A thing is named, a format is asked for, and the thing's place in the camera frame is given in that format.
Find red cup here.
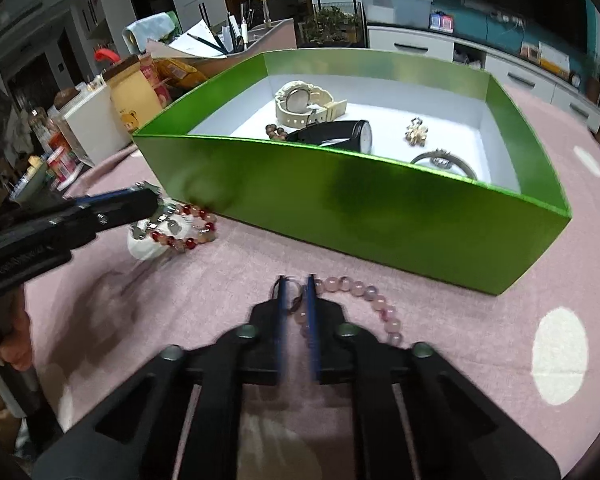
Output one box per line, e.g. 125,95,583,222
47,147,81,183

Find black fitness band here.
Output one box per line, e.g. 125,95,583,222
285,120,373,155

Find green plants behind wire fence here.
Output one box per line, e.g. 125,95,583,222
302,7,361,46

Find white drawer organizer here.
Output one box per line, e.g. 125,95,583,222
60,82,131,166

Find cream wrist watch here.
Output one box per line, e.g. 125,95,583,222
274,80,348,127

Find pale pink bead bracelet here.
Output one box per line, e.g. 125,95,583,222
287,276,406,348

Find bunch of pens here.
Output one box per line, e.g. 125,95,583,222
187,2,253,56

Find white TV cabinet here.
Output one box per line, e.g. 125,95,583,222
367,25,600,121

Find red pink bead bracelet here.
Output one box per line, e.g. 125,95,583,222
130,202,220,255

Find pink dotted tablecloth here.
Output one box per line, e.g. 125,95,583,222
25,85,600,461

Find tall potted plant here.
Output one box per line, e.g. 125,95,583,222
582,57,600,106

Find white paper sheets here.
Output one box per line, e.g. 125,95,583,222
167,19,221,58

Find green cardboard box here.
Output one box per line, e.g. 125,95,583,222
131,50,572,296

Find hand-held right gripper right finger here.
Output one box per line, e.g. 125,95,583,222
305,274,563,480

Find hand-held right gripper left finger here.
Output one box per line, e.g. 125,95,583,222
30,275,288,480

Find gold flower brooch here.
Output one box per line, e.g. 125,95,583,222
405,116,431,147

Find pink storage box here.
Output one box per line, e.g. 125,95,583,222
145,17,296,81

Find yellow bear bottle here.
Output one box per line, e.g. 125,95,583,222
94,49,163,135

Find silver bangle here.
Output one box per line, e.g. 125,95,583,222
410,149,479,181

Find small blue red boxes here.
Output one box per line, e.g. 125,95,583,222
429,12,455,35

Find green bowl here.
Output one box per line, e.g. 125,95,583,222
10,155,48,203

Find translucent storage bin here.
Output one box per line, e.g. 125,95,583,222
361,0,433,26

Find pale rolled cloth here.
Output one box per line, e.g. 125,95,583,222
122,11,179,53

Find yellow snack packet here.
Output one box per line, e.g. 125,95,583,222
152,57,208,90

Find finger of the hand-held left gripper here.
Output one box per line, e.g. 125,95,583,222
75,182,161,207
50,192,162,259

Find white desk calendar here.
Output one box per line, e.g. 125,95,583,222
537,42,571,78

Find person's left hand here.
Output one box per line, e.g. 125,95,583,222
0,290,35,373

